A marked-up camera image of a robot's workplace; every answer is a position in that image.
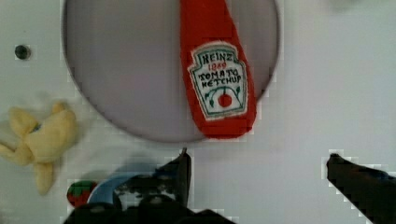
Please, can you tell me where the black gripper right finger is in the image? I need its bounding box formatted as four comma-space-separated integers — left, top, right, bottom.
326, 153, 396, 224

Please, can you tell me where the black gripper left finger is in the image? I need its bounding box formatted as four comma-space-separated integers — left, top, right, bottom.
154, 147, 191, 206

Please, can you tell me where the red plush ketchup bottle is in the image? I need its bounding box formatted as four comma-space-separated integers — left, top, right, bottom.
179, 0, 256, 139

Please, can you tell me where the blue cup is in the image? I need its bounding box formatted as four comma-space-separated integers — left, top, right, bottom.
87, 174, 134, 203

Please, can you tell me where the small plush strawberry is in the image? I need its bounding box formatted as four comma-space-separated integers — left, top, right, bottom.
66, 180, 97, 207

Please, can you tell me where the yellow plush banana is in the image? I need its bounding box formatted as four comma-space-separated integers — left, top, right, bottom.
0, 103, 78, 195

